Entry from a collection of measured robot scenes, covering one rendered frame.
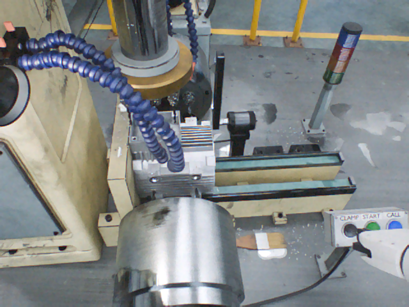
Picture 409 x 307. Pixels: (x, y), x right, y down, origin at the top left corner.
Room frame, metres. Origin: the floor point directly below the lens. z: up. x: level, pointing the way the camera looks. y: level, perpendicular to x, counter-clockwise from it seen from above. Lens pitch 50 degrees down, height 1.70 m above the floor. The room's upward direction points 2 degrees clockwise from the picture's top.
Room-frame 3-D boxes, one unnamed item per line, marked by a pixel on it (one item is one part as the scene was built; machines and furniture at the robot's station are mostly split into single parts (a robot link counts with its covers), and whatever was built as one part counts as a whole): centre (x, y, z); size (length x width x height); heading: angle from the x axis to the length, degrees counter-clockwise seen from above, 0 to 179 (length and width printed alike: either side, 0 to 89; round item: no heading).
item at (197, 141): (0.55, 0.08, 1.01); 0.20 x 0.19 x 0.19; 97
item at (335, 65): (0.91, -0.42, 1.10); 0.06 x 0.06 x 0.04
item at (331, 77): (0.91, -0.42, 1.05); 0.06 x 0.06 x 0.04
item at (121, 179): (0.53, 0.23, 0.97); 0.30 x 0.11 x 0.34; 7
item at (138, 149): (0.55, 0.12, 1.11); 0.12 x 0.11 x 0.07; 97
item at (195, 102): (0.88, 0.12, 1.04); 0.41 x 0.25 x 0.25; 7
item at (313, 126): (0.91, -0.42, 1.01); 0.08 x 0.08 x 0.42; 7
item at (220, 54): (0.70, -0.03, 1.12); 0.04 x 0.03 x 0.26; 97
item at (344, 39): (0.91, -0.42, 1.19); 0.06 x 0.06 x 0.04
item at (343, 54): (0.91, -0.42, 1.14); 0.06 x 0.06 x 0.04
